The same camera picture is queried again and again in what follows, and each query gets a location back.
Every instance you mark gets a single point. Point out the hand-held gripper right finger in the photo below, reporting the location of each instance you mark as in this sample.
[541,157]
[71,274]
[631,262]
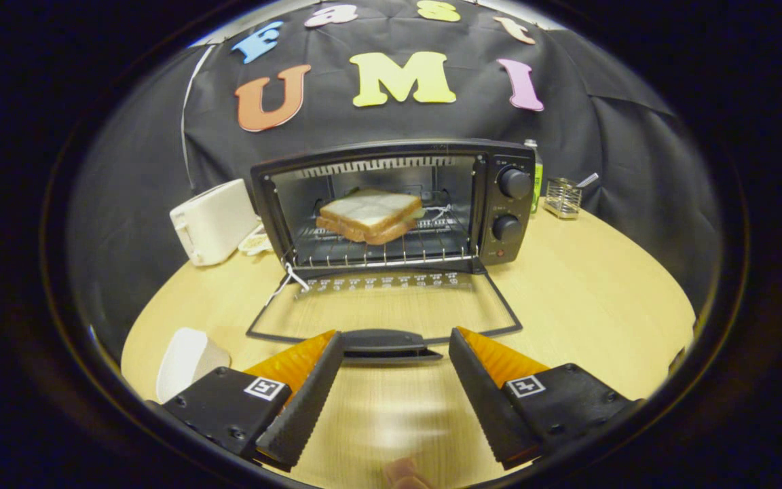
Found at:
[493,407]

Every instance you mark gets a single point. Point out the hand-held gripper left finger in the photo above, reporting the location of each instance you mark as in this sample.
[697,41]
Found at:
[306,407]

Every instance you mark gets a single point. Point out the black toaster oven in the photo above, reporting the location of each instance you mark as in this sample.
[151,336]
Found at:
[487,204]

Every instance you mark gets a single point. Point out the toast sandwich with lettuce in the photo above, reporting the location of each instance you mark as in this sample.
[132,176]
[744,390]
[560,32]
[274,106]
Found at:
[370,210]

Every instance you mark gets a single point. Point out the white bread toaster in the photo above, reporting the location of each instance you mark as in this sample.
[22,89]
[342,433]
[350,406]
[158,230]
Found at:
[214,221]

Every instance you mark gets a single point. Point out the white plate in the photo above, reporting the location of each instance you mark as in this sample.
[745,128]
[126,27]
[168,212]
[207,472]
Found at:
[187,360]

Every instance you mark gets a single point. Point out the small white divided dish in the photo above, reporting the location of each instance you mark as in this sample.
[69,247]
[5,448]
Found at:
[255,241]

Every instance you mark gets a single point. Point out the clear plastic bottle green label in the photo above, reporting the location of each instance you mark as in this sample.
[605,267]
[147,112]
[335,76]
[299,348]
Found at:
[537,183]

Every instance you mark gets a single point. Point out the metal spoon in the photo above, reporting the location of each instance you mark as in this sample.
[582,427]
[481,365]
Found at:
[588,180]

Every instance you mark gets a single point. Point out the black backdrop cloth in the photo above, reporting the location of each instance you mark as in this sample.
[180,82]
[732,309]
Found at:
[601,136]

